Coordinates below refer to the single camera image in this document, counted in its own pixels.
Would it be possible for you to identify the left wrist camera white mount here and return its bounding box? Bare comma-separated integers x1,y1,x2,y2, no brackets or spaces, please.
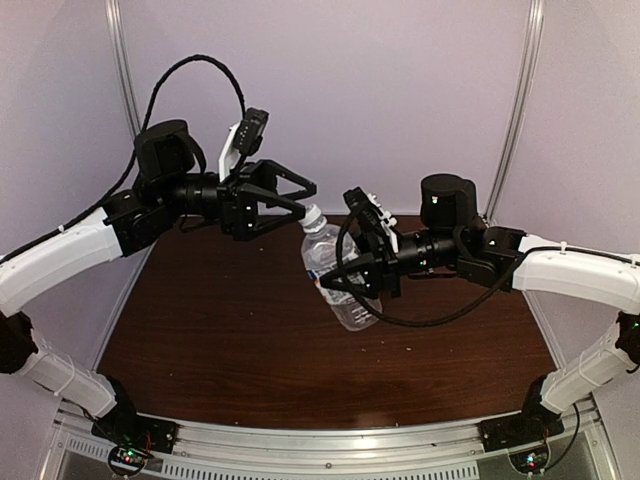
218,108,269,182

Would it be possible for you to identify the right aluminium corner post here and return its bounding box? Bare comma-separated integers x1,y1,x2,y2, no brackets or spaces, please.
484,0,546,224

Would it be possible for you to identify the circuit board with leds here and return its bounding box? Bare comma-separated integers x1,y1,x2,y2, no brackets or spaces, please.
508,445,551,476
107,446,151,477

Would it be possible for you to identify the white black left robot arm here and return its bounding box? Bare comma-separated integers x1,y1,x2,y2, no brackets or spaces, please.
1,109,317,444

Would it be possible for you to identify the left aluminium corner post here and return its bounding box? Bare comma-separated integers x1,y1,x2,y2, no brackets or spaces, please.
104,0,141,138

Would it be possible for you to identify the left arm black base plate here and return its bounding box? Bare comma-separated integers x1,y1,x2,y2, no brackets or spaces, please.
85,408,178,454

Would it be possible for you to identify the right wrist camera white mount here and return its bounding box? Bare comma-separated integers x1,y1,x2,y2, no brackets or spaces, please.
343,187,400,255

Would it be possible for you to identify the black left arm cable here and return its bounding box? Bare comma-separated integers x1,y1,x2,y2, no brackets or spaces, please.
0,53,247,261

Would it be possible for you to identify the clear plastic water bottle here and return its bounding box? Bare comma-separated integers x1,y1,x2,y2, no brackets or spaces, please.
299,203,384,332

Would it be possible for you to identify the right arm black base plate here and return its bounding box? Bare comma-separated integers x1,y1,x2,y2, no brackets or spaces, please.
478,412,565,453

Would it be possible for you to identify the aluminium corner post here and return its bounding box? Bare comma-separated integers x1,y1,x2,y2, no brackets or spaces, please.
484,0,546,224
104,0,141,138

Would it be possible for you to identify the left circuit board with leds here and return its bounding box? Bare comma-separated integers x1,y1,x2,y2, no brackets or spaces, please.
107,446,151,477

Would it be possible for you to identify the right circuit board with leds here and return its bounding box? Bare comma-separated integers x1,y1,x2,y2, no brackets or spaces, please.
508,445,551,476

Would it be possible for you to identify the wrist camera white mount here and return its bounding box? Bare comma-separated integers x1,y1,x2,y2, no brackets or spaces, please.
343,187,400,255
218,108,269,182

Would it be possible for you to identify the white water bottle cap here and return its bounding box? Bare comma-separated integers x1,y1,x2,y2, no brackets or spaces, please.
299,204,327,234

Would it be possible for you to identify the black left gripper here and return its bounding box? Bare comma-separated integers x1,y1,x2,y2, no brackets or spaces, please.
158,157,316,240

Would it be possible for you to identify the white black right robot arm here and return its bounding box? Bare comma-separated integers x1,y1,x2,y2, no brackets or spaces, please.
320,174,639,442

